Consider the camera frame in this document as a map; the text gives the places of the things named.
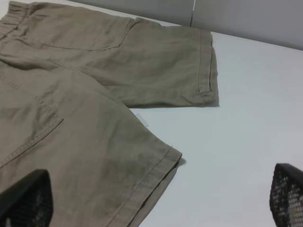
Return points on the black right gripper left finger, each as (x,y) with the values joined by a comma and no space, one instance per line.
(28,202)

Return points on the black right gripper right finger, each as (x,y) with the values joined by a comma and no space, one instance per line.
(286,196)

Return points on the khaki shorts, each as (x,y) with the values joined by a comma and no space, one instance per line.
(69,77)

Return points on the clear tape piece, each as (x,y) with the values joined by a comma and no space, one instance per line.
(142,120)

